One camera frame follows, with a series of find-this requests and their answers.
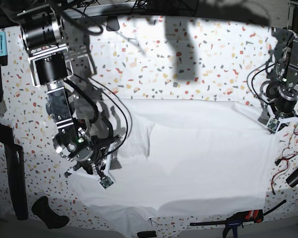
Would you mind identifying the small black rectangular device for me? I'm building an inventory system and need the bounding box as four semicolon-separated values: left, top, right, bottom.
137;231;157;238

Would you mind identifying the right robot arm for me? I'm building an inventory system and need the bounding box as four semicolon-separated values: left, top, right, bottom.
17;0;120;189

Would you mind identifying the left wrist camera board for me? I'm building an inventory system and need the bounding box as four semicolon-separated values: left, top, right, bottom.
266;118;280;133

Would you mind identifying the white T-shirt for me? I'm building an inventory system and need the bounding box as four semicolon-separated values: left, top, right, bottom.
68;99;279;238

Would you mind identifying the terrazzo patterned table cloth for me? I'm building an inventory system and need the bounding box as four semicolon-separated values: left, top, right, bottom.
0;15;298;237

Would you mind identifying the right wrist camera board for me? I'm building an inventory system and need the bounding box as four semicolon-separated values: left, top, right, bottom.
98;176;114;190

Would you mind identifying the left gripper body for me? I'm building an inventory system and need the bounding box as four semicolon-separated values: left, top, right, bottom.
258;106;298;132

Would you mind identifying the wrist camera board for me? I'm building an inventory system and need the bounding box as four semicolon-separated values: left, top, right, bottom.
98;176;114;190
266;118;280;133

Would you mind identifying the black clip at table edge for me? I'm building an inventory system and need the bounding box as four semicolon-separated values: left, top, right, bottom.
106;16;120;31

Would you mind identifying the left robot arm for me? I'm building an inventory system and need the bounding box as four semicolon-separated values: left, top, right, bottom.
259;0;298;133

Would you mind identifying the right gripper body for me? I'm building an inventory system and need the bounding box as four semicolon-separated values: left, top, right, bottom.
68;135;120;181

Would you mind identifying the light blue highlighter pen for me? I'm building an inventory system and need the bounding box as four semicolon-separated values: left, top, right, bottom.
0;31;8;66

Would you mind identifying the black and orange bar clamp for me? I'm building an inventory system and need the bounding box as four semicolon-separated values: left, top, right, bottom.
189;199;287;238

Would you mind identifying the red and black wire bundle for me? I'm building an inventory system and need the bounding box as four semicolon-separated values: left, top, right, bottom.
271;116;298;195

